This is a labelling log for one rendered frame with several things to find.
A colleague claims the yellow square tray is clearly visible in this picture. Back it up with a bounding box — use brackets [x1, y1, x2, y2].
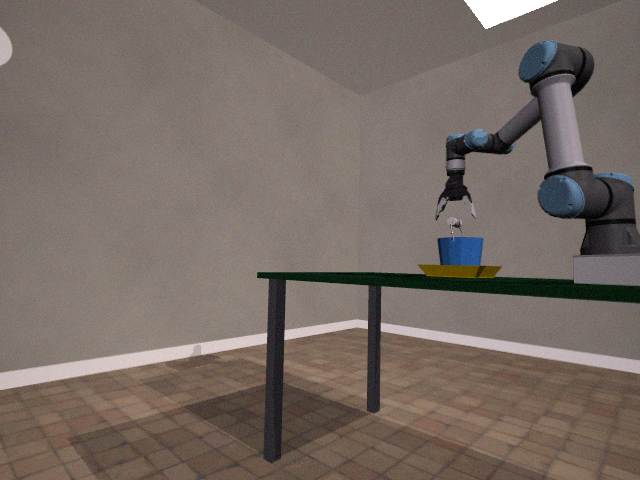
[419, 265, 502, 278]

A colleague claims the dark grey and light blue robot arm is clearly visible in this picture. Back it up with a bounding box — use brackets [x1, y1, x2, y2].
[445, 41, 640, 255]

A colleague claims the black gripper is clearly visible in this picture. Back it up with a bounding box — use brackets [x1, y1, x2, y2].
[435, 170, 476, 220]

